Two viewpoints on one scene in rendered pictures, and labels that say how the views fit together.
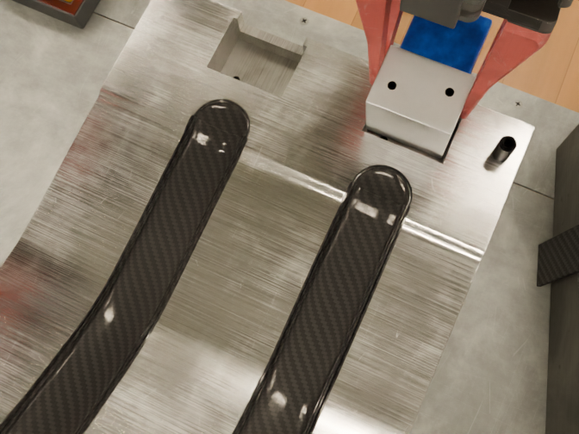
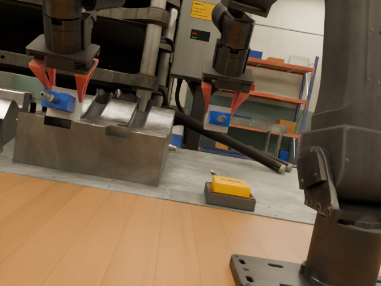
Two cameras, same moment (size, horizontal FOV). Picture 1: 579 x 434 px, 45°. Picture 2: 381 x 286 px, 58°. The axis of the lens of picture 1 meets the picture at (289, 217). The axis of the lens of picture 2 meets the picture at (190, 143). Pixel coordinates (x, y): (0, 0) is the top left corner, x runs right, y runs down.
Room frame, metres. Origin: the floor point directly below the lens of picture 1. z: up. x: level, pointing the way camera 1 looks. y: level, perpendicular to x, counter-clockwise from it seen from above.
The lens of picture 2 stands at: (0.80, -0.28, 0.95)
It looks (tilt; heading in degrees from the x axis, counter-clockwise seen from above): 6 degrees down; 143
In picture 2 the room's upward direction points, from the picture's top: 10 degrees clockwise
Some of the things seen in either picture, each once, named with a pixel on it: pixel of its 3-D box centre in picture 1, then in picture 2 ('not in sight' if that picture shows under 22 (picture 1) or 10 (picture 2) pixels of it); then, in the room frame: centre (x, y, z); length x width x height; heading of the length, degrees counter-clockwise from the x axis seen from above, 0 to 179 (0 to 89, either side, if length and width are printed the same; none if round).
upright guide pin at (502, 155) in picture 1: (504, 148); (33, 107); (0.13, -0.13, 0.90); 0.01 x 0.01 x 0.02
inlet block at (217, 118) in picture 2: not in sight; (219, 118); (0.26, 0.19, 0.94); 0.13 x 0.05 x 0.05; 145
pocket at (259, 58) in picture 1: (261, 66); (119, 138); (0.22, 0.00, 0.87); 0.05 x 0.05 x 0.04; 55
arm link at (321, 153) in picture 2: not in sight; (349, 185); (0.64, 0.05, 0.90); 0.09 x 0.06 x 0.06; 71
